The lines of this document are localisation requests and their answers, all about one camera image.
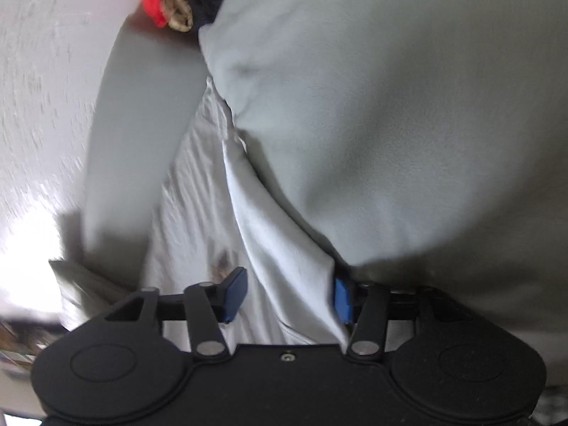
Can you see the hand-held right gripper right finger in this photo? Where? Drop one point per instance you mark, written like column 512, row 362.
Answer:
column 341, row 299

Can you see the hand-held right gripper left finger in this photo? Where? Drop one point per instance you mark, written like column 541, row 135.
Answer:
column 235, row 295

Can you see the white shirt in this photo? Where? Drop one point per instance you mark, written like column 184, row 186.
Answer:
column 266, row 239

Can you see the grey sofa seat cushion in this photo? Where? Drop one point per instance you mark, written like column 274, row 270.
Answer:
column 399, row 142

